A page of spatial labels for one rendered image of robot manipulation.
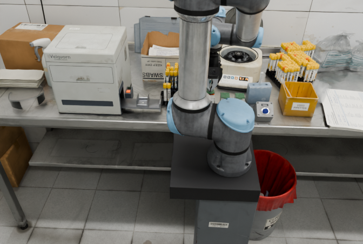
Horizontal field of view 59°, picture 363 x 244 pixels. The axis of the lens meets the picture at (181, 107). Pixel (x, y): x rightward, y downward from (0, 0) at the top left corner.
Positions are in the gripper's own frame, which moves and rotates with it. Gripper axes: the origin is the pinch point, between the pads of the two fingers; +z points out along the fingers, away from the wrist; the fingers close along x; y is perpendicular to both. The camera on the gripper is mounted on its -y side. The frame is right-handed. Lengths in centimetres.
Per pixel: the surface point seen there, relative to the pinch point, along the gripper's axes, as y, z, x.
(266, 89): 2.8, 1.1, -25.2
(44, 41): 18, -13, 75
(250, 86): 3.4, -0.1, -18.0
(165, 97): 1.9, 5.5, 19.8
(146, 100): 0.2, 5.9, 27.9
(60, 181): 32, 97, 95
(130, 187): 27, 97, 46
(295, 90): 7.2, 4.6, -40.2
